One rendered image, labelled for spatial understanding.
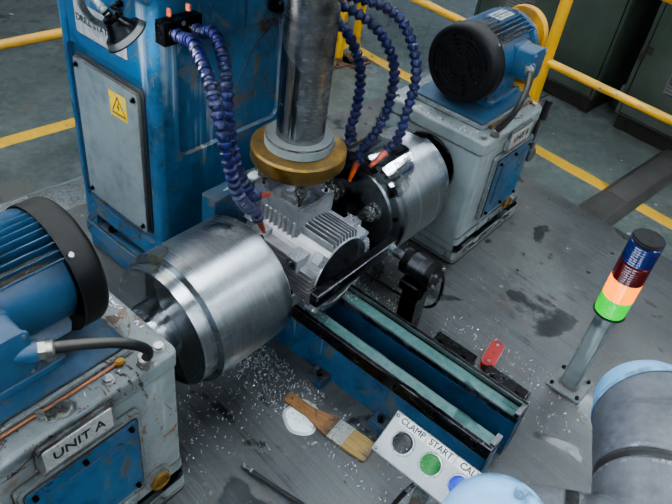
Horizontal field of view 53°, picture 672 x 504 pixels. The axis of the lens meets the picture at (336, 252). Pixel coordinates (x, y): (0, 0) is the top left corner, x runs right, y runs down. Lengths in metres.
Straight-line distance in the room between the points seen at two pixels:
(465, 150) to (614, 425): 1.02
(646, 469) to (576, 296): 1.21
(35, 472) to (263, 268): 0.46
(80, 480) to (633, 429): 0.71
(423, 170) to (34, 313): 0.87
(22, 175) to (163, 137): 2.17
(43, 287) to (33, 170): 2.57
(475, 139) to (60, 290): 0.99
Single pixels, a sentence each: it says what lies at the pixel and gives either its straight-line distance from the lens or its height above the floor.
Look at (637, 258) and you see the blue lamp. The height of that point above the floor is 1.19.
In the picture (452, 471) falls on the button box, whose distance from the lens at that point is 1.03.
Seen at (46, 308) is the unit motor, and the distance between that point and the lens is 0.90.
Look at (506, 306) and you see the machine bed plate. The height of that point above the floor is 0.80.
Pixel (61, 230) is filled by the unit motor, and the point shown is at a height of 1.36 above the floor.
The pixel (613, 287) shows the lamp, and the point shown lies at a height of 1.10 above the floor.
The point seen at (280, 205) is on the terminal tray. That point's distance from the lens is 1.30.
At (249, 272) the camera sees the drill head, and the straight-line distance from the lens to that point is 1.13.
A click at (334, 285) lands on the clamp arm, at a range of 1.29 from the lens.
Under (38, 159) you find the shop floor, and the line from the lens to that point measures 3.52.
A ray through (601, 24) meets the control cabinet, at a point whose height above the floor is 0.54.
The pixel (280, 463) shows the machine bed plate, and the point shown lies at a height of 0.80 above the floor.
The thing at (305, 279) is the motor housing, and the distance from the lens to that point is 1.27.
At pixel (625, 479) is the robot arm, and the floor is 1.45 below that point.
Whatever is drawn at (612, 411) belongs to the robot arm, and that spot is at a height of 1.44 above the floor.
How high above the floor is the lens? 1.91
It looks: 40 degrees down
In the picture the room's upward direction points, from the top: 9 degrees clockwise
